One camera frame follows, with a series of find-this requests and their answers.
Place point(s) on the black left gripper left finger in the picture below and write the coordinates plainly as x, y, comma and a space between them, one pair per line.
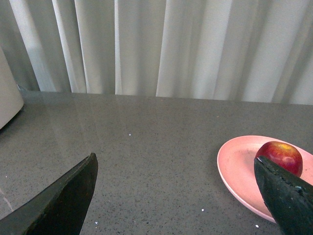
61, 208

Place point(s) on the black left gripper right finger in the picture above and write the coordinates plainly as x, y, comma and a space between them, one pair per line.
288, 198

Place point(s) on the red yellow apple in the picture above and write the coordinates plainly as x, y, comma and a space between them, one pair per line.
283, 154

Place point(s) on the pink plate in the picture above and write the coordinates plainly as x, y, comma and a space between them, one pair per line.
235, 161

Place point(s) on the white cylindrical container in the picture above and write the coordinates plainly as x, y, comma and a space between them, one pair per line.
11, 100

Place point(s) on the white pleated curtain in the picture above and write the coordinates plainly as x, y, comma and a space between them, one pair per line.
243, 50

